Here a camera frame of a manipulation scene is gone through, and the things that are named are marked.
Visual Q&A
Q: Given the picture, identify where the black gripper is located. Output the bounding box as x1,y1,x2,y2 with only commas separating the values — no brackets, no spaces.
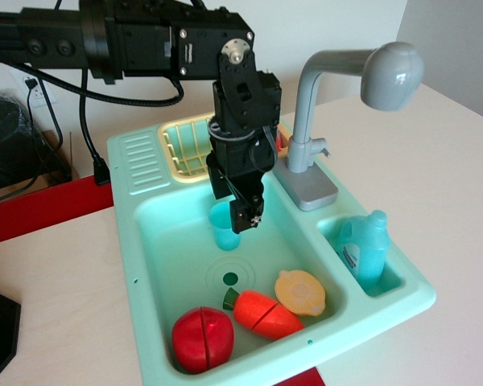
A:
207,124,275,234

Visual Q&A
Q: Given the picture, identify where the black power plug cable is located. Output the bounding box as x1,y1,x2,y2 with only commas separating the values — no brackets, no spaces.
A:
23,78,72,182

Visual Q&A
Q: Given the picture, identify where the blue toy detergent bottle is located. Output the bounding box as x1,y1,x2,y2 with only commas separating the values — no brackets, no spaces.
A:
335,210,390,290

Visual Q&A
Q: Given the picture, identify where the blue plastic toy cup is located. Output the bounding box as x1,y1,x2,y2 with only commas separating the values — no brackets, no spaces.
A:
208,202,241,251

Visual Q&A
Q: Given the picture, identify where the black cable with connector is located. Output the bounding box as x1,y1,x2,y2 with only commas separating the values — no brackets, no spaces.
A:
35,68,185,187

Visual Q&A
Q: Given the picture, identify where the red table edge strip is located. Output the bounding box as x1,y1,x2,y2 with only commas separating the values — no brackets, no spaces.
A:
0,176,114,242

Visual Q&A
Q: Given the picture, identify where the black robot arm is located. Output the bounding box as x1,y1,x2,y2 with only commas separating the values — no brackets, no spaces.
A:
0,1,282,232

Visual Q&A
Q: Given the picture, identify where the grey toy faucet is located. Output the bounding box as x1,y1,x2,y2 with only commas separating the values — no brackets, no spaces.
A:
274,42,425,211

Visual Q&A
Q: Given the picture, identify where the black bag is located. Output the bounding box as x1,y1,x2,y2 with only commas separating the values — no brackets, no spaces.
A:
0,95,72,202

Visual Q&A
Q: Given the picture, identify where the red toy tomato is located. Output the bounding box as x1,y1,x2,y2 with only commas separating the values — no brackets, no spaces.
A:
171,306,234,374

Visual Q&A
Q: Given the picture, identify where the yellow plastic drying rack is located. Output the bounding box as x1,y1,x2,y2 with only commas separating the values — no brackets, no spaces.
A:
157,113,213,183

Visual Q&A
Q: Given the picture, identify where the red toy lobster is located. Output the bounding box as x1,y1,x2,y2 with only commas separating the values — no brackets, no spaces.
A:
275,129,283,153

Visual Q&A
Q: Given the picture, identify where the yellow toy lemon half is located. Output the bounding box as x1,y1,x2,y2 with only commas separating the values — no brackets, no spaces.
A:
275,270,326,316

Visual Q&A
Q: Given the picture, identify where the white wall outlet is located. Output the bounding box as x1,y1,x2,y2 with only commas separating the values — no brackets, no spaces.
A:
10,68,58,108

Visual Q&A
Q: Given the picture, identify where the mint green toy sink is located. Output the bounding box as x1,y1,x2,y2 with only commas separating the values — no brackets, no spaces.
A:
107,125,436,385

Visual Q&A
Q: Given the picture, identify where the orange toy carrot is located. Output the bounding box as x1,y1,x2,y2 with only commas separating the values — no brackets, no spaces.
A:
222,288,304,340

